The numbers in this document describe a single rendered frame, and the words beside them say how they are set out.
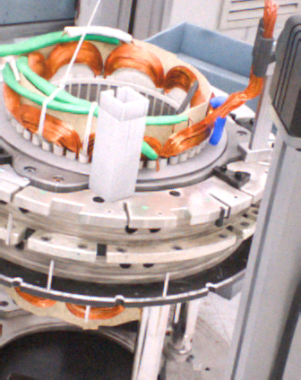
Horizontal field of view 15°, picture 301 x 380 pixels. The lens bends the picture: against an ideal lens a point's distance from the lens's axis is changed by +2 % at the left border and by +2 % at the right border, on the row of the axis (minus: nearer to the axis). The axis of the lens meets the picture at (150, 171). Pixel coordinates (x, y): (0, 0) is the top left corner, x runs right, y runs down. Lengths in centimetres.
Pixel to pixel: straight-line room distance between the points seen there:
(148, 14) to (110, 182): 59
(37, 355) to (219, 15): 233
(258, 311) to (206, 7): 294
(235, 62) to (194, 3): 204
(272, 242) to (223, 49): 88
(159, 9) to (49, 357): 48
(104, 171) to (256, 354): 40
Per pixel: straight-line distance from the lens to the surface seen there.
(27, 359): 124
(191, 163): 97
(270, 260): 50
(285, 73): 48
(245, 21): 354
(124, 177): 91
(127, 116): 88
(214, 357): 126
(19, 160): 94
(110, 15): 147
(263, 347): 53
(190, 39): 139
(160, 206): 92
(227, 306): 137
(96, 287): 94
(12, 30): 372
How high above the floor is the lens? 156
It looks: 29 degrees down
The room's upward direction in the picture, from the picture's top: 10 degrees clockwise
